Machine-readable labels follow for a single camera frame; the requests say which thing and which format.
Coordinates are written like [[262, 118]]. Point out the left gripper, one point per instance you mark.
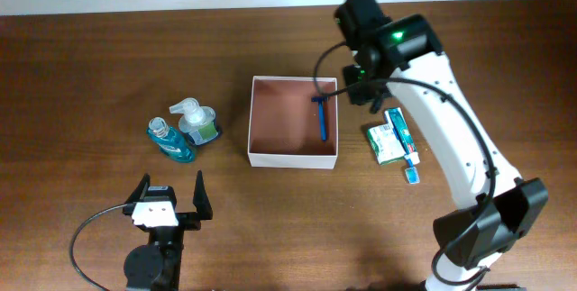
[[192, 221]]

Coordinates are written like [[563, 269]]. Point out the blue mouthwash bottle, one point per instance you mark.
[[170, 142]]

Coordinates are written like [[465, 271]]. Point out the blue white toothbrush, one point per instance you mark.
[[412, 174]]

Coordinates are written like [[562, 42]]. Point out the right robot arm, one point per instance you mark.
[[495, 206]]

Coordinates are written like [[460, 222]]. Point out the clear pump soap bottle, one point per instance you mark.
[[197, 122]]

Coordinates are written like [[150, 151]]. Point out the white cardboard box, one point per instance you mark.
[[284, 127]]

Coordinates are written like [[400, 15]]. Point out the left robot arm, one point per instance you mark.
[[156, 264]]

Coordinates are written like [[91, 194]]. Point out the green white soap packet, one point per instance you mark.
[[385, 144]]

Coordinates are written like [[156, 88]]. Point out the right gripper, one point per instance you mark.
[[355, 92]]

